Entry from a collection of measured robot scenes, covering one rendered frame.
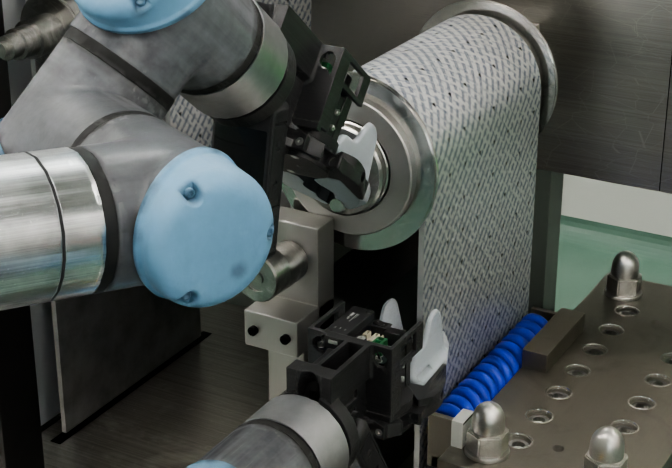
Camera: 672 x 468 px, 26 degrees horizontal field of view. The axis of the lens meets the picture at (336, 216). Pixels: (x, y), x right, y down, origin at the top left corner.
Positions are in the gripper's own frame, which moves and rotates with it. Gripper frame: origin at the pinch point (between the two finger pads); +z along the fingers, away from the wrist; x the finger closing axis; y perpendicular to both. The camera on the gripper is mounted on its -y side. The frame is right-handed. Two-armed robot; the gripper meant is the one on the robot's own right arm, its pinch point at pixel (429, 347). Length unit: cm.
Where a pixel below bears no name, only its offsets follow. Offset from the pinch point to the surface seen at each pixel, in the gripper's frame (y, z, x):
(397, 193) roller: 14.6, -3.4, 1.5
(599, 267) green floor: -109, 247, 66
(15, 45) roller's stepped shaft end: 24.8, -13.1, 30.1
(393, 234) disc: 10.6, -2.5, 2.2
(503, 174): 10.7, 13.6, -0.2
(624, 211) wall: -99, 263, 66
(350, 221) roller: 11.4, -3.4, 5.6
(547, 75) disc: 17.2, 22.5, -0.4
